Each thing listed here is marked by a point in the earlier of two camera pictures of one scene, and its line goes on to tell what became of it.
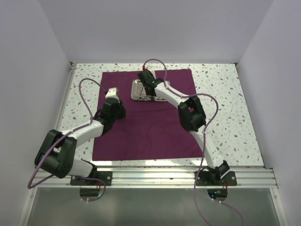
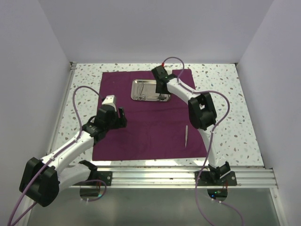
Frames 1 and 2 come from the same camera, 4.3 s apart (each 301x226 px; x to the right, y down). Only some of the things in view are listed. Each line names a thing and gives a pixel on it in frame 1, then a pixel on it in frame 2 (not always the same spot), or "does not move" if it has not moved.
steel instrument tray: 138,92 does not move
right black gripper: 148,94 to 158,90
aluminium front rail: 168,177 does not move
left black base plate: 106,176 does not move
